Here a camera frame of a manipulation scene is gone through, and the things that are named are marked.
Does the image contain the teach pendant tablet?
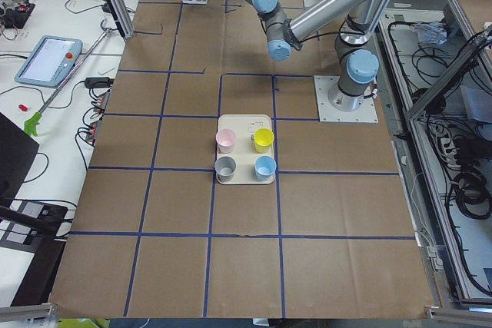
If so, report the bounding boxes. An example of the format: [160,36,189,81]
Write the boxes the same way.
[14,35,82,88]

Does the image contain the black monitor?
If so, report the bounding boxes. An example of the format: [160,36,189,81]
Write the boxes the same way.
[0,114,39,207]

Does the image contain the pink plastic cup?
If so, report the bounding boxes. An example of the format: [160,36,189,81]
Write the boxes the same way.
[215,128,237,154]

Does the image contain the light blue cup far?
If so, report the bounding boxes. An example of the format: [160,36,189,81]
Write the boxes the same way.
[254,155,277,181]

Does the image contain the grey plastic cup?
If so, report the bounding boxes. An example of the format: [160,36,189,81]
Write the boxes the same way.
[214,156,237,183]

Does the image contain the black power adapter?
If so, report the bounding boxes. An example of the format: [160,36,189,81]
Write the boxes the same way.
[84,77,114,89]

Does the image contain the cream rabbit tray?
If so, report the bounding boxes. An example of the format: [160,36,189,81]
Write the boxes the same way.
[216,114,275,185]

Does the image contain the green handled grabber tool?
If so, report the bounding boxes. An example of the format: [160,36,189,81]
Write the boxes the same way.
[24,20,116,136]

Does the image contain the yellow plastic cup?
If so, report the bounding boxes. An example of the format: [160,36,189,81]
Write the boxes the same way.
[253,128,274,153]

